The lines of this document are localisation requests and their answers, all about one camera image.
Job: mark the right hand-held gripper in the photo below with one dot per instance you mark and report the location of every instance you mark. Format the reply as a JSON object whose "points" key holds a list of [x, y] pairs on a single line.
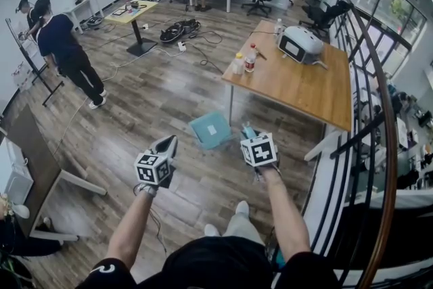
{"points": [[260, 151]]}

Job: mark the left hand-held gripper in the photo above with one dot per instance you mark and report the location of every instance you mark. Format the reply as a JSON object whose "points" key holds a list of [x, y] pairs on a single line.
{"points": [[150, 170]]}

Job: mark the teal dustpan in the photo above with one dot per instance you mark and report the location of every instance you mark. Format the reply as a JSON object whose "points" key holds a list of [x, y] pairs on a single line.
{"points": [[211, 130]]}

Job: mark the person's left forearm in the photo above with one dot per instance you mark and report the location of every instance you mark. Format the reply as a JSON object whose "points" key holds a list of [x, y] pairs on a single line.
{"points": [[132, 230]]}

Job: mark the person's right forearm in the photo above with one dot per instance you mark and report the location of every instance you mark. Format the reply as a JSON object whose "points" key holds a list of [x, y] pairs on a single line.
{"points": [[287, 213]]}

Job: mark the person's right white shoe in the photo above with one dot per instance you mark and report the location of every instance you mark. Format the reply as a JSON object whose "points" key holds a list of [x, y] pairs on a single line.
{"points": [[242, 208]]}

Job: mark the person's white shoe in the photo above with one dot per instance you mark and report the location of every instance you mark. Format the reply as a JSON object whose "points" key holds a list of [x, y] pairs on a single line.
{"points": [[211, 230], [242, 208]]}

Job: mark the wooden table with white legs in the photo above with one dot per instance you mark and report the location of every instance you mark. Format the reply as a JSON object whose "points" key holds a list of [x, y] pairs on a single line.
{"points": [[297, 88]]}

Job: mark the person's grey trousers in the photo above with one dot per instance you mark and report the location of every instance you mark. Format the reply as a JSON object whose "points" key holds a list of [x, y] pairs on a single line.
{"points": [[242, 228]]}

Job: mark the yellow cap jar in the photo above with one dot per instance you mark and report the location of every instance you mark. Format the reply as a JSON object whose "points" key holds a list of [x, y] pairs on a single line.
{"points": [[238, 65]]}

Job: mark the red label bottle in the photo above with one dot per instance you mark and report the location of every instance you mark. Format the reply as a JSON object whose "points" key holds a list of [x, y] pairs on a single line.
{"points": [[250, 61]]}

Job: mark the person's left white shoe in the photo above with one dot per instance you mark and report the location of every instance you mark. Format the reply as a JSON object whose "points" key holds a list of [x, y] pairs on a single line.
{"points": [[211, 230]]}

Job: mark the small hand tool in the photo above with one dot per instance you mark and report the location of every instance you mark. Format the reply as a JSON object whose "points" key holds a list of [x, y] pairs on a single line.
{"points": [[262, 55]]}

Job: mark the white power strip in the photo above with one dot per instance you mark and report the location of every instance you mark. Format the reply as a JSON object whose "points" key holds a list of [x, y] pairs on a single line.
{"points": [[182, 46]]}

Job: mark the blue plastic item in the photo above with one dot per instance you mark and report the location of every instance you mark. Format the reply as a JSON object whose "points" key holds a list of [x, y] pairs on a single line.
{"points": [[280, 259]]}

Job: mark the white grey device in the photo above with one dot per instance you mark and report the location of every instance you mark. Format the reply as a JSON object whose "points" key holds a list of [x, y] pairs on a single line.
{"points": [[299, 44]]}

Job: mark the person's black shirt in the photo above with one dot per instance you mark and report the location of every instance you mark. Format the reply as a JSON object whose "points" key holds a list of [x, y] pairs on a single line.
{"points": [[216, 264]]}

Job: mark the black rack stand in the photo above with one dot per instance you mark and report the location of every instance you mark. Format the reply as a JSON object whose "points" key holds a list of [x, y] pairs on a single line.
{"points": [[54, 93]]}

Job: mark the clear plastic bottle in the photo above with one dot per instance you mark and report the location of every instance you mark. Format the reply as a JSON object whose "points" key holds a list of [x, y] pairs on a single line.
{"points": [[278, 27]]}

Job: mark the brown desk with white legs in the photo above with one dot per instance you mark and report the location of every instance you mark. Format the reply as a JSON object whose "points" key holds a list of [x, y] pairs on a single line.
{"points": [[37, 152]]}

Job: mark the black railing with wooden handrail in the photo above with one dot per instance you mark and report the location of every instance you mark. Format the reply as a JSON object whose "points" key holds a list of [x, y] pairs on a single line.
{"points": [[393, 152]]}

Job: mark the yellow table with black base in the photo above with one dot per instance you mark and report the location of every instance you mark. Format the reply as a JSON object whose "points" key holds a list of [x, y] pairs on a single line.
{"points": [[133, 11]]}

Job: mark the black tablet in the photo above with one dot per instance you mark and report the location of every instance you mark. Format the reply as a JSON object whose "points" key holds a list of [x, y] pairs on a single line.
{"points": [[119, 12]]}

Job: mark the black round device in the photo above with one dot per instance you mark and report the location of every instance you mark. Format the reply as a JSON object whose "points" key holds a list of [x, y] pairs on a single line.
{"points": [[94, 21]]}

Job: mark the white box appliance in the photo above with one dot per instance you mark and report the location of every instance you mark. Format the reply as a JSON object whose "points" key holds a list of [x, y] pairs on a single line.
{"points": [[15, 176]]}

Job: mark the pack of water bottles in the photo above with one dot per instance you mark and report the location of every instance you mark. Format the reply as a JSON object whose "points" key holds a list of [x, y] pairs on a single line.
{"points": [[21, 74]]}

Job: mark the small white table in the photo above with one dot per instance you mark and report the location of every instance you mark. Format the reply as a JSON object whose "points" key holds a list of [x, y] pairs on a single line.
{"points": [[83, 6]]}

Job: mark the black equipment pile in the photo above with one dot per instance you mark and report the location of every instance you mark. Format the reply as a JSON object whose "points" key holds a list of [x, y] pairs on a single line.
{"points": [[13, 272]]}

